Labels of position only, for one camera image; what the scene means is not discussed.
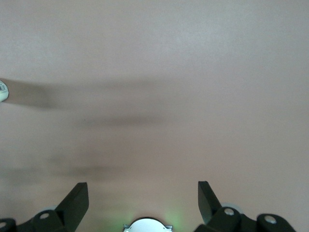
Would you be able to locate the clear Wilson tennis ball can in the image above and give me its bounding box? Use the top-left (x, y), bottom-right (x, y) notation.
top-left (0, 79), bottom-right (10, 102)

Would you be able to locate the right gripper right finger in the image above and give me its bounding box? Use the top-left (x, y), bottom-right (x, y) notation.
top-left (194, 181), bottom-right (296, 232)

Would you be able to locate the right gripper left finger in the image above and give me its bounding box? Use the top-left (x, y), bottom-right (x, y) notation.
top-left (0, 182), bottom-right (90, 232)

